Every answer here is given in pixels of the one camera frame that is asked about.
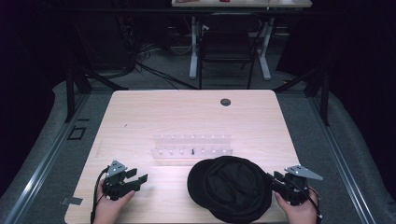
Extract black cap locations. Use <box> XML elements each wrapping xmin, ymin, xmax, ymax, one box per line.
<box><xmin>186</xmin><ymin>155</ymin><xmax>274</xmax><ymax>224</ymax></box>

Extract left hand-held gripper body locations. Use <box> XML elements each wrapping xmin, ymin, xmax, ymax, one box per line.
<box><xmin>102</xmin><ymin>160</ymin><xmax>141</xmax><ymax>202</ymax></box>

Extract black tape square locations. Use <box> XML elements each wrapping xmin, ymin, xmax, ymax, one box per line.
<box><xmin>67</xmin><ymin>125</ymin><xmax>88</xmax><ymax>141</ymax></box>

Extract grey tape strip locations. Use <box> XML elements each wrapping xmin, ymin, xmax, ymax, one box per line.
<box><xmin>60</xmin><ymin>196</ymin><xmax>84</xmax><ymax>206</ymax></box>

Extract black metal stand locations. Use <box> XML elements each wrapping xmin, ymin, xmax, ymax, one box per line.
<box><xmin>273</xmin><ymin>65</ymin><xmax>331</xmax><ymax>127</ymax></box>
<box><xmin>64</xmin><ymin>65</ymin><xmax>129</xmax><ymax>123</ymax></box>

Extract person's left hand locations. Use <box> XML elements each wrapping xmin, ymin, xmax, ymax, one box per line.
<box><xmin>92</xmin><ymin>179</ymin><xmax>136</xmax><ymax>224</ymax></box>

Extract black floor cables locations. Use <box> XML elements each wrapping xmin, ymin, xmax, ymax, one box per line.
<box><xmin>122</xmin><ymin>15</ymin><xmax>200</xmax><ymax>91</ymax></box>

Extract black chair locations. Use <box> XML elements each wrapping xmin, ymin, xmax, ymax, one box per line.
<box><xmin>197</xmin><ymin>12</ymin><xmax>264</xmax><ymax>91</ymax></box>

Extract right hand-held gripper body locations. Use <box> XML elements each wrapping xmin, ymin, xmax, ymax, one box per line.
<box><xmin>278</xmin><ymin>164</ymin><xmax>324</xmax><ymax>206</ymax></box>

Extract aluminium floor rail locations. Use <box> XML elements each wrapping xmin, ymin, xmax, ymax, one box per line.
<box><xmin>2</xmin><ymin>92</ymin><xmax>90</xmax><ymax>224</ymax></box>
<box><xmin>307</xmin><ymin>94</ymin><xmax>378</xmax><ymax>224</ymax></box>

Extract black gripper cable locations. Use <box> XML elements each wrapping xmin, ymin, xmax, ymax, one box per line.
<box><xmin>90</xmin><ymin>167</ymin><xmax>110</xmax><ymax>224</ymax></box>
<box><xmin>306</xmin><ymin>186</ymin><xmax>323</xmax><ymax>224</ymax></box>

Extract person's right hand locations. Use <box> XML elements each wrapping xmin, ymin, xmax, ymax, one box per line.
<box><xmin>274</xmin><ymin>189</ymin><xmax>319</xmax><ymax>224</ymax></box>

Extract white-legged desk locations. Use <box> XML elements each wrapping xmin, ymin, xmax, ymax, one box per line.
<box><xmin>171</xmin><ymin>0</ymin><xmax>313</xmax><ymax>81</ymax></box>

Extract clear acrylic rack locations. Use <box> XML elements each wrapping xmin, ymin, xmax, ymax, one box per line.
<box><xmin>150</xmin><ymin>133</ymin><xmax>234</xmax><ymax>161</ymax></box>

